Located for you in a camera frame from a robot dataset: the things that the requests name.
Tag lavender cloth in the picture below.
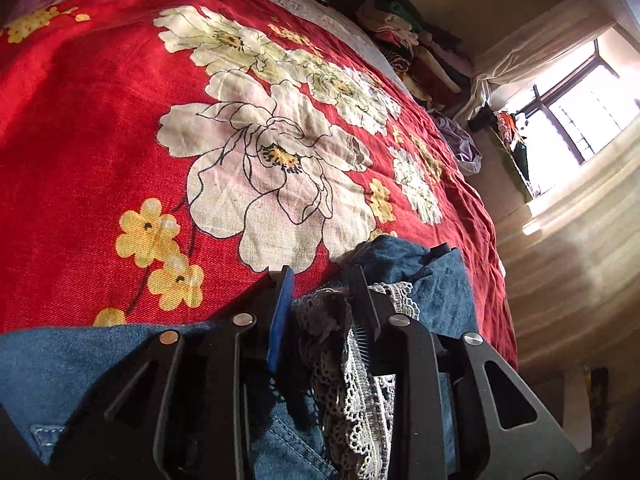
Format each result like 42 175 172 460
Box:
432 112 483 177

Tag cream curtain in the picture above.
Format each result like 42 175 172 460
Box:
470 0 618 126

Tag pile of folded clothes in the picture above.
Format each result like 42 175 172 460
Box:
356 0 476 108

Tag colourful clutter heap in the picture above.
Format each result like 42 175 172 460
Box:
492 109 543 203

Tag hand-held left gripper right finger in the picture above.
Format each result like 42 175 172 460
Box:
350 265 586 480

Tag blue denim pants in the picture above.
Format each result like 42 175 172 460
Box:
0 236 481 480

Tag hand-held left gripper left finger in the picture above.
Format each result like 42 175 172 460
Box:
105 266 296 480

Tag window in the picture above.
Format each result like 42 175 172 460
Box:
500 40 640 201

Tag red floral bed sheet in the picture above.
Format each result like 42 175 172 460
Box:
0 0 518 368

